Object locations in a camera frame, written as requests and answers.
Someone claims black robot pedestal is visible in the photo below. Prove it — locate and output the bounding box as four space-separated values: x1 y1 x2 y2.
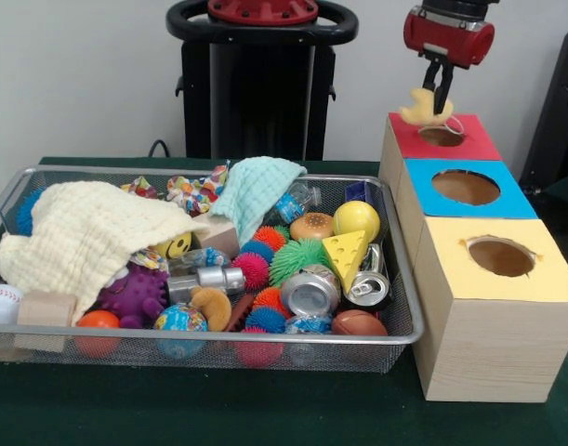
165 0 360 162

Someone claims white baseball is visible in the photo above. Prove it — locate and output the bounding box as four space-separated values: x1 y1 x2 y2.
0 283 24 325

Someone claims brown toy football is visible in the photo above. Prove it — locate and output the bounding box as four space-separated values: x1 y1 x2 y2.
330 308 390 336

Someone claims globe print ball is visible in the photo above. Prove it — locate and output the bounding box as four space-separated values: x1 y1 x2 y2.
152 303 209 333

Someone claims yellow cheese wedge toy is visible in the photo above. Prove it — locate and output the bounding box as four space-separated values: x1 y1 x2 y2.
321 230 369 295

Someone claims yellow ball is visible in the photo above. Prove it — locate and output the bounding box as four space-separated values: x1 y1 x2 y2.
332 200 381 243

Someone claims green spiky ball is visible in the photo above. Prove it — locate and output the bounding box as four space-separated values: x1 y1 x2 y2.
269 237 330 287

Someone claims black upright panel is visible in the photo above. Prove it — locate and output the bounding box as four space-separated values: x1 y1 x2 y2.
519 30 568 190

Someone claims wooden box with three holes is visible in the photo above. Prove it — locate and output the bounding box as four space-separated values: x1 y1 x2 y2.
378 111 568 403

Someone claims silver mesh bin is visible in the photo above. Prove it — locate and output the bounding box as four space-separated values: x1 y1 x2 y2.
0 164 425 375

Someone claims yellow plush toy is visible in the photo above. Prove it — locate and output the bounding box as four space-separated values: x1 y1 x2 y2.
398 86 469 138

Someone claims cream waffle cloth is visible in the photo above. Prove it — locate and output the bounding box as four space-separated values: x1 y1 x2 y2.
0 179 211 326

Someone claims toy hamburger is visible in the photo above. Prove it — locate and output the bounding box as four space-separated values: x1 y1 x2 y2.
288 212 335 242

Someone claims light blue waffle cloth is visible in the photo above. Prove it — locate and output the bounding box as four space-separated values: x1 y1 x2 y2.
210 156 308 247

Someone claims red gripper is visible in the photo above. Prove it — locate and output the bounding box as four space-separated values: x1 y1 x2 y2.
403 9 497 115

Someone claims crushed silver can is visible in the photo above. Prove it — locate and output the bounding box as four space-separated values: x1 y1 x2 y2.
280 264 343 317

